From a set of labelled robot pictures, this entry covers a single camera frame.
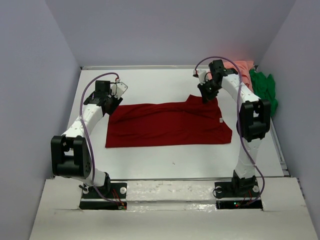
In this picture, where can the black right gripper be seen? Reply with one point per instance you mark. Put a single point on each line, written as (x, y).
(206, 97)

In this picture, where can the aluminium front rail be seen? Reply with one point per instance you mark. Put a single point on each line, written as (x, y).
(174, 179)

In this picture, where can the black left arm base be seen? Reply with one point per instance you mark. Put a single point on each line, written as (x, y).
(111, 200)

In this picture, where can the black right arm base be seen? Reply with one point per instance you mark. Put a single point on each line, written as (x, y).
(229, 199)

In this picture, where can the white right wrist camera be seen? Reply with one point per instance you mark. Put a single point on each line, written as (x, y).
(201, 75)

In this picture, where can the pink crumpled t shirt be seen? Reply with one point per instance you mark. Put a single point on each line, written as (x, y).
(245, 67)

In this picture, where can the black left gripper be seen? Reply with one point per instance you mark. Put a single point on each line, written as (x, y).
(116, 102)

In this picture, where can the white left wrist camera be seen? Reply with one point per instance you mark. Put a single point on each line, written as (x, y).
(117, 89)

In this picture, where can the white front cover board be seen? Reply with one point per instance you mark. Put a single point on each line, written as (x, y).
(173, 210)

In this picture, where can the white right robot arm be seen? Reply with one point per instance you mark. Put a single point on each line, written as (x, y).
(253, 122)

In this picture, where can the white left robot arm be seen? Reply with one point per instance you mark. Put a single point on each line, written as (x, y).
(72, 154)

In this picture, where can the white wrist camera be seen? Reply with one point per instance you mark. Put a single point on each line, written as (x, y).
(201, 75)
(117, 89)

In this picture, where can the green crumpled t shirt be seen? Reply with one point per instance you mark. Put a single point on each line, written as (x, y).
(265, 88)

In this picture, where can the dark red t shirt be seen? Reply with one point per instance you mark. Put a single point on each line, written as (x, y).
(191, 122)

